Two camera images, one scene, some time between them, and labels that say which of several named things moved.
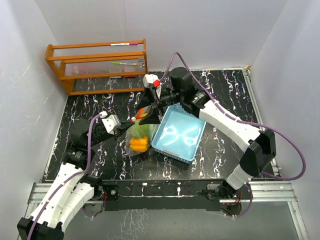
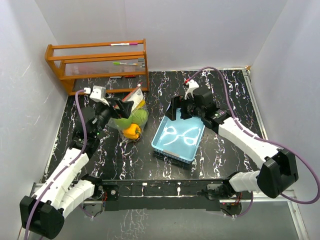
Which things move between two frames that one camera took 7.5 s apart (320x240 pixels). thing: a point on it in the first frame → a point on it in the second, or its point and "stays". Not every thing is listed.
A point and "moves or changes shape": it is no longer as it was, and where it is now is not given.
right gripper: x=152 y=116 → x=178 y=102
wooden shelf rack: x=96 y=60 stays
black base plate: x=134 y=194 stays
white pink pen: x=124 y=44 stays
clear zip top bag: x=140 y=137 moves or changes shape
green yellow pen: x=125 y=63 stays
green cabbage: x=140 y=130 moves or changes shape
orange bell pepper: x=139 y=144 → x=133 y=132
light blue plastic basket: x=178 y=133 stays
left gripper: x=124 y=126 → x=124 y=107
